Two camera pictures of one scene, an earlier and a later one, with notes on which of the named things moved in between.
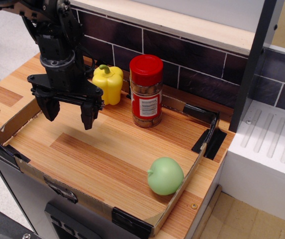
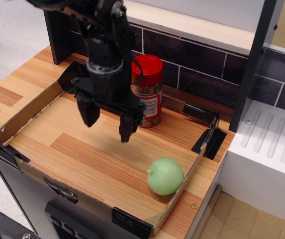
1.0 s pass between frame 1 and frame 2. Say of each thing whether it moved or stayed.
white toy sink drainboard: stayed
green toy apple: stayed
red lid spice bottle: stayed
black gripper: moved
